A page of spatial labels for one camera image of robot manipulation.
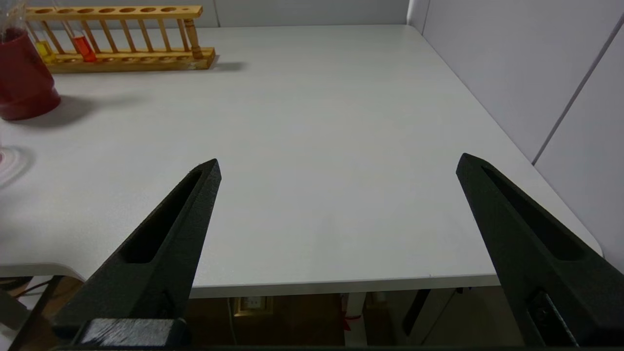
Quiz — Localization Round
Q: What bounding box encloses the wall power socket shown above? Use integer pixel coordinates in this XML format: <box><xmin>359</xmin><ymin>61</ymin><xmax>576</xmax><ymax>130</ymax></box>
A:
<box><xmin>234</xmin><ymin>295</ymin><xmax>273</xmax><ymax>317</ymax></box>

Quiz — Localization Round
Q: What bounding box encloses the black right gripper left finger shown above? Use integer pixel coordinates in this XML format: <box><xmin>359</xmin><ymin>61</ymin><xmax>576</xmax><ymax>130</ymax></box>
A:
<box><xmin>51</xmin><ymin>158</ymin><xmax>222</xmax><ymax>342</ymax></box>

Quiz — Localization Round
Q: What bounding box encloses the red plastic cup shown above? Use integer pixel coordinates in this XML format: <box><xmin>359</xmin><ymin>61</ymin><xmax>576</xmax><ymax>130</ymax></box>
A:
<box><xmin>0</xmin><ymin>27</ymin><xmax>62</xmax><ymax>121</ymax></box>

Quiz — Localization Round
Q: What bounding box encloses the black table strut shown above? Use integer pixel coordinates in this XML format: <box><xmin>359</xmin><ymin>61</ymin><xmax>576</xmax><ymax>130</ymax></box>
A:
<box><xmin>402</xmin><ymin>289</ymin><xmax>432</xmax><ymax>337</ymax></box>

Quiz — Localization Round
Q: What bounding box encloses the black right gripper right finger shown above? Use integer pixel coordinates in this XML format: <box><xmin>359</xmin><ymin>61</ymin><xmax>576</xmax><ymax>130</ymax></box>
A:
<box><xmin>456</xmin><ymin>153</ymin><xmax>624</xmax><ymax>347</ymax></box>

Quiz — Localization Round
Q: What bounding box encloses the test tube with red pigment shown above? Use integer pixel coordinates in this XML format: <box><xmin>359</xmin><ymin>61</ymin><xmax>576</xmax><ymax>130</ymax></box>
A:
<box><xmin>54</xmin><ymin>0</ymin><xmax>97</xmax><ymax>63</ymax></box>

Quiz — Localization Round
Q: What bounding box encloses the clear glass beaker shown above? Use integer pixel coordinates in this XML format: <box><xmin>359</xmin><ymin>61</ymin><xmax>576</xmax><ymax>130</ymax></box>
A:
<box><xmin>0</xmin><ymin>145</ymin><xmax>33</xmax><ymax>189</ymax></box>

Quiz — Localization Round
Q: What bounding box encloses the test tube with yellow pigment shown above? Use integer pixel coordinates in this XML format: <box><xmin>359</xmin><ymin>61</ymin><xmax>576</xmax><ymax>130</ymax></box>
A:
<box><xmin>27</xmin><ymin>17</ymin><xmax>57</xmax><ymax>64</ymax></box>

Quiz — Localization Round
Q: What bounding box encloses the white table leg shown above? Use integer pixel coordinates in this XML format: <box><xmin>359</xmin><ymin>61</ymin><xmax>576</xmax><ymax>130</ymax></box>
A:
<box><xmin>340</xmin><ymin>292</ymin><xmax>367</xmax><ymax>347</ymax></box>

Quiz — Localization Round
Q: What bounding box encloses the wooden test tube rack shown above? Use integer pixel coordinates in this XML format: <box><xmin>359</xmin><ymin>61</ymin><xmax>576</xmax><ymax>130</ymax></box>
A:
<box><xmin>24</xmin><ymin>5</ymin><xmax>216</xmax><ymax>74</ymax></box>

